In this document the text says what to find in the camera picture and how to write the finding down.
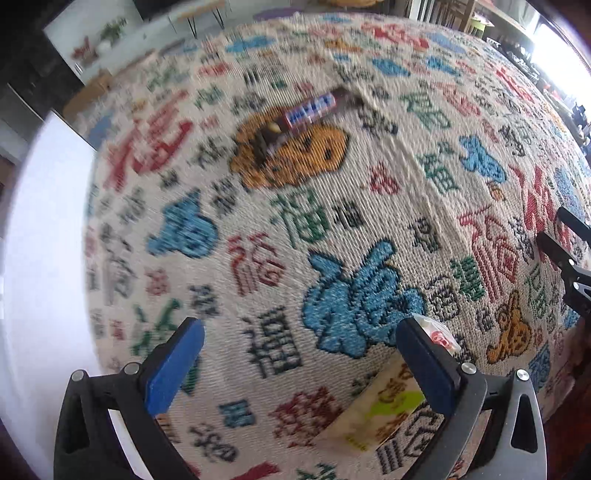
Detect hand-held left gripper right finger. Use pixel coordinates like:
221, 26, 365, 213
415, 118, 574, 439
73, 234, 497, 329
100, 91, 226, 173
396, 316, 550, 480

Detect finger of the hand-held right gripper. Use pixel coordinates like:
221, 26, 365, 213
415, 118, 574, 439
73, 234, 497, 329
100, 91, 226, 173
556, 205, 591, 241
536, 230, 591, 320

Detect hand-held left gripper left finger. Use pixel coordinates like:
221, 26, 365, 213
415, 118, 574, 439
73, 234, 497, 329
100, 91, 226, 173
53, 318, 206, 480

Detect beige green snack packet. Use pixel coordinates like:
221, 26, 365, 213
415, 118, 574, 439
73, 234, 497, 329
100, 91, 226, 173
323, 313, 462, 455

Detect white cardboard box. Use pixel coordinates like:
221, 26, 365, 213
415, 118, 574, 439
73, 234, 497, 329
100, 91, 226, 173
0, 113, 155, 480

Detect chocolate bar with blue label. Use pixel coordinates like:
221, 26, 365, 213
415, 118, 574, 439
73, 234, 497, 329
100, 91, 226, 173
255, 87, 365, 158

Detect printed woven tablecloth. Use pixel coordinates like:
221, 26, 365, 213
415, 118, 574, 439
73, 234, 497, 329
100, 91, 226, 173
62, 9, 591, 480

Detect dark wooden chair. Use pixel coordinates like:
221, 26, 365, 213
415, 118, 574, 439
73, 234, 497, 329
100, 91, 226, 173
406, 0, 490, 35

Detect brown cardboard box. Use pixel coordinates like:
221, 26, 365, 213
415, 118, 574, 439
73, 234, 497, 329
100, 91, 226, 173
61, 71, 114, 121

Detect red flowers in vase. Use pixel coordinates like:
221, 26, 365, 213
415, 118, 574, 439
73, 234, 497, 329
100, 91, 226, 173
71, 37, 95, 70

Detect dark tall shelf cabinet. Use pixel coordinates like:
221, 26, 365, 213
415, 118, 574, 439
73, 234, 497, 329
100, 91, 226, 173
0, 28, 84, 121

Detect green plant in white vase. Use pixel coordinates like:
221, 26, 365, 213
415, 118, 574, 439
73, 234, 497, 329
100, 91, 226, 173
99, 16, 127, 49

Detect white television cabinet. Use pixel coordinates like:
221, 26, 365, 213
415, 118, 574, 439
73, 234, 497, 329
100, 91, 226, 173
44, 0, 241, 84

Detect wooden bench with metal legs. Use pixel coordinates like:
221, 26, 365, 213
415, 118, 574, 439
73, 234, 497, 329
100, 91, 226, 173
168, 0, 232, 35

